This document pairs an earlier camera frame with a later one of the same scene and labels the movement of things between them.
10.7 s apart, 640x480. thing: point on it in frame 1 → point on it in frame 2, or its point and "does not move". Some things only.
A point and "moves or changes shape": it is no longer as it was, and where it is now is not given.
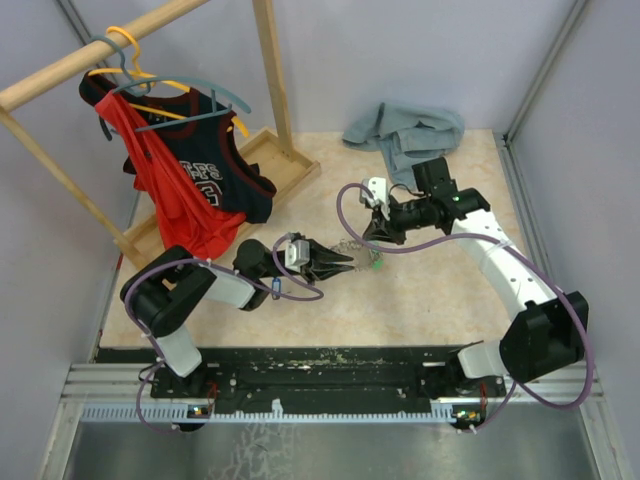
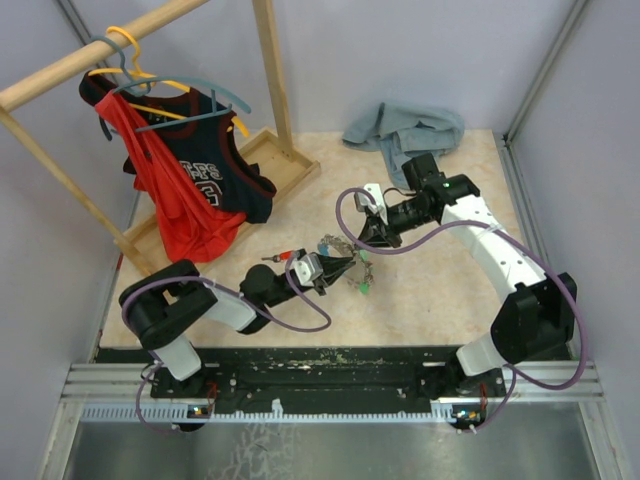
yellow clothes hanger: x=143 y=79 does not move
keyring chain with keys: x=365 y=258 moves or changes shape
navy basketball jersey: x=195 y=129 does not move
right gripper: x=382 y=230 does not move
